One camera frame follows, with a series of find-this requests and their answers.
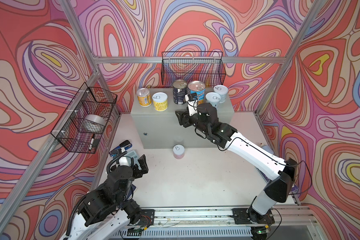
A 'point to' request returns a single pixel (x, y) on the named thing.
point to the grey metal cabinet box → (157, 127)
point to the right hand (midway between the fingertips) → (182, 113)
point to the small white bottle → (267, 148)
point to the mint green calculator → (132, 154)
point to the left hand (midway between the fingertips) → (139, 157)
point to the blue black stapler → (123, 146)
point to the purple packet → (294, 187)
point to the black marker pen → (92, 142)
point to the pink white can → (178, 151)
